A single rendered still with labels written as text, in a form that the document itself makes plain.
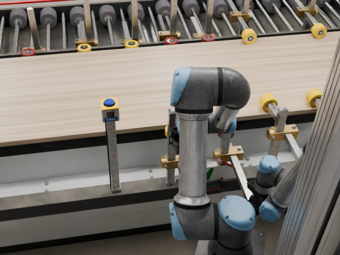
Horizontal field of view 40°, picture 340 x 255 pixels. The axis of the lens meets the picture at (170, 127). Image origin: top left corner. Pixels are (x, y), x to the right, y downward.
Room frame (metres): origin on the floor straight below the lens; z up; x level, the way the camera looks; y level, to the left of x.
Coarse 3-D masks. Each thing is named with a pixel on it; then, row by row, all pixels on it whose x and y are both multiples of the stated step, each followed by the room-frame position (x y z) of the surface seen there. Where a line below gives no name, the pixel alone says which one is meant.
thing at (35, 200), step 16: (176, 176) 1.56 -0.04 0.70; (48, 192) 1.43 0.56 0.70; (64, 192) 1.44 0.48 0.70; (80, 192) 1.44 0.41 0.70; (96, 192) 1.44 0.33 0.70; (128, 192) 1.45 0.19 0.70; (144, 192) 1.45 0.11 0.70; (160, 192) 1.47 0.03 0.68; (176, 192) 1.49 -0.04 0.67; (0, 208) 1.33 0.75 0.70; (16, 208) 1.33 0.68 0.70; (32, 208) 1.35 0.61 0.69; (48, 208) 1.36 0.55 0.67; (64, 208) 1.38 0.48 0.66; (80, 208) 1.39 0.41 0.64; (96, 208) 1.41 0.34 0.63
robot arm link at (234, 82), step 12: (228, 72) 1.13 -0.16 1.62; (228, 84) 1.09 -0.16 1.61; (240, 84) 1.11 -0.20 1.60; (228, 96) 1.08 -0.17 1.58; (240, 96) 1.10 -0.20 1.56; (216, 108) 1.26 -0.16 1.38; (228, 108) 1.14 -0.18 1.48; (240, 108) 1.14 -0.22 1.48; (216, 120) 1.27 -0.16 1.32; (228, 120) 1.23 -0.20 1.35; (216, 132) 1.31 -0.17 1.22; (228, 132) 1.31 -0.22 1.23
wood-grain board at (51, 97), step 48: (144, 48) 2.39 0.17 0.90; (192, 48) 2.40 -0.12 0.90; (240, 48) 2.42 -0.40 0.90; (288, 48) 2.44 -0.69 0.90; (0, 96) 1.89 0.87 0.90; (48, 96) 1.90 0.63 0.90; (96, 96) 1.91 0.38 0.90; (144, 96) 1.93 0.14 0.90; (288, 96) 1.97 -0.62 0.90; (0, 144) 1.55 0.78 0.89
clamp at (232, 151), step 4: (232, 148) 1.59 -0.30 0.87; (236, 148) 1.59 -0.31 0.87; (212, 152) 1.59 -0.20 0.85; (216, 152) 1.56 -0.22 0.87; (220, 152) 1.56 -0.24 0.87; (232, 152) 1.56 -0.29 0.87; (236, 152) 1.57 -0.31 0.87; (240, 152) 1.57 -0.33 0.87; (216, 156) 1.54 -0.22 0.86; (220, 156) 1.54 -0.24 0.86; (224, 156) 1.55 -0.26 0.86; (228, 156) 1.55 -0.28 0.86; (240, 156) 1.56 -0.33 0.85; (224, 160) 1.55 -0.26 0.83; (228, 160) 1.55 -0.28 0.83
